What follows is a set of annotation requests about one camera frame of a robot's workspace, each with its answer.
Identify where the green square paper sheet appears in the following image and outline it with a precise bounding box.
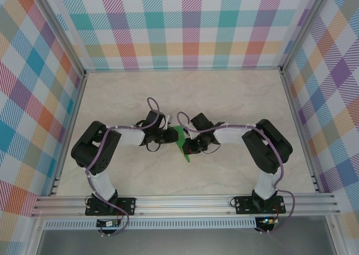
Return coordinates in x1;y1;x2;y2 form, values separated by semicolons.
172;125;193;163

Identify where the grey metal shelf panel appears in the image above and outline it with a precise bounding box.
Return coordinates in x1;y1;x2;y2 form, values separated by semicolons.
36;229;337;255

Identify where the thin black right gripper wire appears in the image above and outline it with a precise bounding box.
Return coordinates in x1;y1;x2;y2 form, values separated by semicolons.
201;144;221;155

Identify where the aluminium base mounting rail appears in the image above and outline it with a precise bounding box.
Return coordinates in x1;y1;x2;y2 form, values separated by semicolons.
31;192;342;218

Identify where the thin aluminium wall rail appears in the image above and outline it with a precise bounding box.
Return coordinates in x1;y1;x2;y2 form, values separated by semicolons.
83;66;284;72

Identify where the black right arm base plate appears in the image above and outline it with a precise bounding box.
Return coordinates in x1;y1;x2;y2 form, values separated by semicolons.
234;195;286;215

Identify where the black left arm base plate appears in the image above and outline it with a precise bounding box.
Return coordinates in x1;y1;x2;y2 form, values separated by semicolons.
85;197;137;216

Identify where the perforated metal cable tray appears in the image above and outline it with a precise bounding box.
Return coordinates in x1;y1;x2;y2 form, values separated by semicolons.
43;220;257;230

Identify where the aluminium table side rail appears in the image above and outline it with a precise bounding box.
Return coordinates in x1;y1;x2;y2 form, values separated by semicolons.
49;72;88;197
280;69;322;194

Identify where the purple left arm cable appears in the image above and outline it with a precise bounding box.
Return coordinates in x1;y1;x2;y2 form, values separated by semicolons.
85;97;169;237

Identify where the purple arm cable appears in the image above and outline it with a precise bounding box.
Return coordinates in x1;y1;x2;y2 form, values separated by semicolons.
176;111;297;235
85;97;169;237

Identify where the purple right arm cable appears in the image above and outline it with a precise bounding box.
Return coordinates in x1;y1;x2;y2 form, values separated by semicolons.
176;111;297;235

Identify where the aluminium frame post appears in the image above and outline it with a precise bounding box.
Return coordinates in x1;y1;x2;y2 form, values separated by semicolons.
33;0;87;79
279;0;330;76

